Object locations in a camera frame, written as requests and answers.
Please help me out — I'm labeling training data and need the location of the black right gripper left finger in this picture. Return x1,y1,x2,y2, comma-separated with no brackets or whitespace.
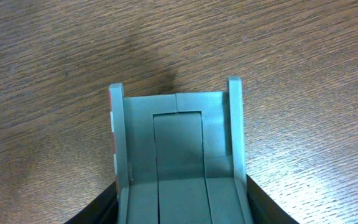
65,182,119,224

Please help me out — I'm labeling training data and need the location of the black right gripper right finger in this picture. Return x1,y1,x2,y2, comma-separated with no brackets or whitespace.
247,175,299,224

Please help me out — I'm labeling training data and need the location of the yellow grey toy truck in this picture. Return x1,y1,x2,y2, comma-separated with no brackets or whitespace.
108,77,253,223

